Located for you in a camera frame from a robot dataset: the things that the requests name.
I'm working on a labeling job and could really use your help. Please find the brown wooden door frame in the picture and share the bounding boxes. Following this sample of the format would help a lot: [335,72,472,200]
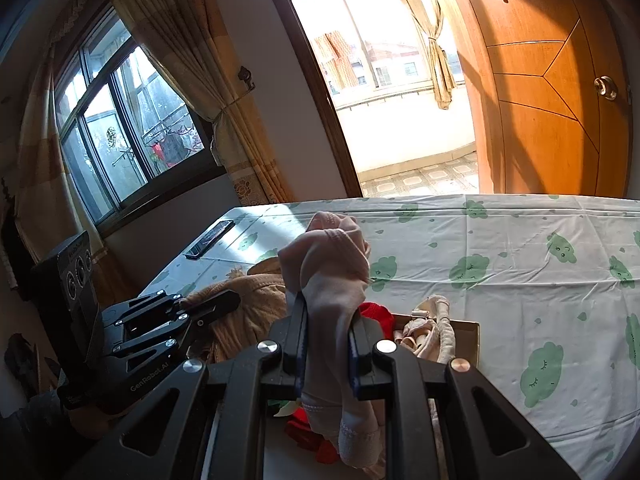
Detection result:
[255,0,363,198]

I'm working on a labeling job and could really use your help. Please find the black remote control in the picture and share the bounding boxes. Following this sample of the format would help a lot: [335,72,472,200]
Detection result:
[185,220,236,260]

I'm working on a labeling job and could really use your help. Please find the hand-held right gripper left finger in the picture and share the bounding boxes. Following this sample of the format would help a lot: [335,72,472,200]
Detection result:
[65,292,311,480]

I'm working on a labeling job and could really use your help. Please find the beige balcony curtain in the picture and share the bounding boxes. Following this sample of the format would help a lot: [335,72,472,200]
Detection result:
[382,0,458,110]

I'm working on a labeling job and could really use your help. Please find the tan underwear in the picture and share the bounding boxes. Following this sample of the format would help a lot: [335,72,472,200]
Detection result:
[182,257,301,363]

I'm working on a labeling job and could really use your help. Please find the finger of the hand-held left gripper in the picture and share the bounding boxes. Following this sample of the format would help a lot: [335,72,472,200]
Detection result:
[112,327,201,361]
[102,290,242,333]

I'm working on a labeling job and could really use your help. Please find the pink beige underwear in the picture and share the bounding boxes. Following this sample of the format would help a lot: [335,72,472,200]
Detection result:
[277,212,386,468]

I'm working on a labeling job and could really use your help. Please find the large red underwear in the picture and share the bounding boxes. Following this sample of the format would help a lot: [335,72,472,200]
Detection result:
[285,301,396,465]

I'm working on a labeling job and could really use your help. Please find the outdoor laundry rack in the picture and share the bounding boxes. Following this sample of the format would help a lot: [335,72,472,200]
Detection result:
[142,122,206,168]

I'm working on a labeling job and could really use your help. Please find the beige orange window curtain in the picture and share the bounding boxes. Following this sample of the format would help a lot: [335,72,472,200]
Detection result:
[0,45,106,261]

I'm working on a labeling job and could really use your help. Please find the green cloud print tablecloth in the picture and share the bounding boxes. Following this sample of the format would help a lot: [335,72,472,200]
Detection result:
[137,194,640,480]

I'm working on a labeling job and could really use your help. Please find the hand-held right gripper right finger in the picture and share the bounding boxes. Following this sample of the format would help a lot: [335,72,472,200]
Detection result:
[347,310,581,480]

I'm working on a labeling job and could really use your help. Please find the white underwear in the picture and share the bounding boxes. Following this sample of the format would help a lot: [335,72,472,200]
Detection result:
[392,294,458,363]

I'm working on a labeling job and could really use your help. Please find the orange hanging clothes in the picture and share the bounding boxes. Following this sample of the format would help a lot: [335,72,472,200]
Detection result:
[312,30,361,93]

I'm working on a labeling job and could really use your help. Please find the dark framed window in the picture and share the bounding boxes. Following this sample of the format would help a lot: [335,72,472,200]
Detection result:
[52,5,226,226]

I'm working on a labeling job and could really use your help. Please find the beige tied window curtain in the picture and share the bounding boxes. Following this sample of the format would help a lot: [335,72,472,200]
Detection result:
[107,0,296,206]

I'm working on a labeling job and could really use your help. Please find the orange wooden door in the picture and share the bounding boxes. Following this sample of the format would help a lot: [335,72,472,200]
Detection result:
[450,0,633,196]

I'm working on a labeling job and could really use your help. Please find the shallow cardboard tray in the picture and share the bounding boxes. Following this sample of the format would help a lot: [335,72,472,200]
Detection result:
[260,312,481,480]

